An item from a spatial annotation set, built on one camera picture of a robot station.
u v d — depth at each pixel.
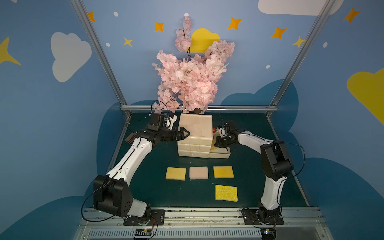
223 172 0.89
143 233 0.73
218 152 0.97
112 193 0.41
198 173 0.89
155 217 0.75
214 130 0.87
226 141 0.85
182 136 0.70
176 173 0.88
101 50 0.84
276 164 0.53
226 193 0.82
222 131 0.91
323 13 0.72
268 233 0.73
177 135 0.70
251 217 0.74
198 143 0.84
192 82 0.59
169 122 0.68
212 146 0.96
